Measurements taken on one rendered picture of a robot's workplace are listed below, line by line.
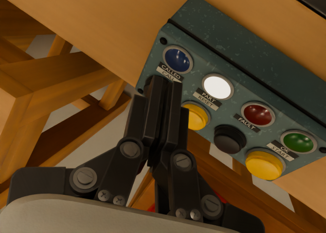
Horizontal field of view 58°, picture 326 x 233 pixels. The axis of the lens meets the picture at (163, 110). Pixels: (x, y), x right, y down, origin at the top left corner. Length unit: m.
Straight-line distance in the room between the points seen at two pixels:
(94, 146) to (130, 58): 1.14
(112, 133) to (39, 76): 0.87
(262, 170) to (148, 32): 0.15
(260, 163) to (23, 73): 0.37
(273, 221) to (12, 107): 0.38
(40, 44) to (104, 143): 0.51
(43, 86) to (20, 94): 0.06
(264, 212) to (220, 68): 0.27
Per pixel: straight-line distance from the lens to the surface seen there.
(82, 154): 1.45
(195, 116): 0.23
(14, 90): 0.43
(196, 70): 0.22
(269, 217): 0.44
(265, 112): 0.22
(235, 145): 0.24
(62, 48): 1.08
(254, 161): 0.25
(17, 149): 0.59
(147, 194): 0.44
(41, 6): 0.32
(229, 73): 0.21
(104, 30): 0.29
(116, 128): 1.33
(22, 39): 1.36
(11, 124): 0.45
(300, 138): 0.23
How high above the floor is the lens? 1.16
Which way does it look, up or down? 70 degrees down
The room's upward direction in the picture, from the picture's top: 142 degrees counter-clockwise
